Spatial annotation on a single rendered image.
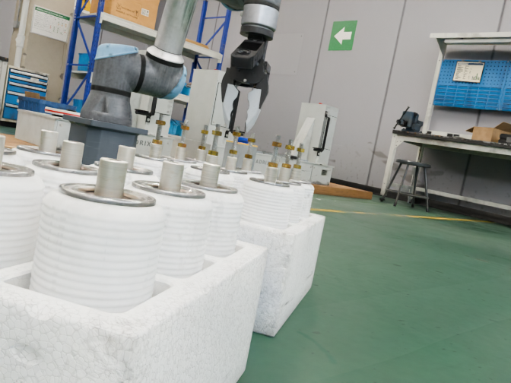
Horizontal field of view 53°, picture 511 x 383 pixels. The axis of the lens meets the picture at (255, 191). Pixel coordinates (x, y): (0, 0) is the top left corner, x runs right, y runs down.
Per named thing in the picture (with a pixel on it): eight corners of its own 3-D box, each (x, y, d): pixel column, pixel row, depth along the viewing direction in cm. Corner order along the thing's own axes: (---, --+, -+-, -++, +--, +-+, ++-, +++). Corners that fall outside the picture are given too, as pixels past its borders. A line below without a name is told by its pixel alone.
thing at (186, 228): (73, 362, 50) (102, 182, 49) (122, 332, 59) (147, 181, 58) (161, 390, 48) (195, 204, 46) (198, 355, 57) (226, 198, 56)
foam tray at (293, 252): (76, 280, 96) (91, 188, 94) (166, 250, 133) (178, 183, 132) (273, 338, 86) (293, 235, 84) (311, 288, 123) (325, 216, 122)
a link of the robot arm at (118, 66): (86, 84, 153) (93, 39, 151) (130, 94, 160) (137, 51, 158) (95, 84, 142) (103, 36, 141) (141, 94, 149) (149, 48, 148)
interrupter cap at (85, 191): (36, 192, 38) (37, 183, 38) (92, 189, 45) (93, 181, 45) (126, 213, 36) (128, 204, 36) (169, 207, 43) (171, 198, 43)
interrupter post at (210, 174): (195, 188, 63) (199, 162, 62) (201, 187, 65) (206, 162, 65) (213, 191, 62) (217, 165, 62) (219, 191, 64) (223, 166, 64)
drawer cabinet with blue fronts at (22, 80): (-17, 121, 614) (-8, 64, 608) (23, 127, 648) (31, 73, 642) (1, 125, 574) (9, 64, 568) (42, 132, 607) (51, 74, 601)
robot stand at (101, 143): (47, 211, 154) (62, 113, 151) (103, 213, 167) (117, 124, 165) (74, 226, 141) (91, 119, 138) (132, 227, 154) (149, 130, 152)
